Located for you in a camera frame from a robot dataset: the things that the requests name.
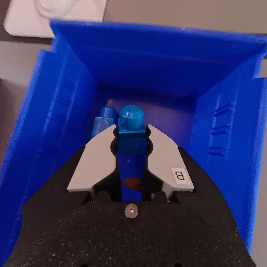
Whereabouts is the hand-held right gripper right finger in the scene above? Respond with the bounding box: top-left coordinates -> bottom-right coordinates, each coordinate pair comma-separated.
142,124 -> 195,202

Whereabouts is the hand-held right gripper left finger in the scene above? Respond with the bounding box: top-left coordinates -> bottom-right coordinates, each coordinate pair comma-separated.
66,124 -> 122,202

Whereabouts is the blue plastic block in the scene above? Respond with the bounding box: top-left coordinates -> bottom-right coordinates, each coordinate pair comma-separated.
117,105 -> 146,156
91,105 -> 118,139

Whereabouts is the blue plastic bin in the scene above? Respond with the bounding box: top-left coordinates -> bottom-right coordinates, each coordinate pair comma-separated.
0,19 -> 267,263

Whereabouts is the person's right hand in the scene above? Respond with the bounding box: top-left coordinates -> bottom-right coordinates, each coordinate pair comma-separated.
124,177 -> 143,191

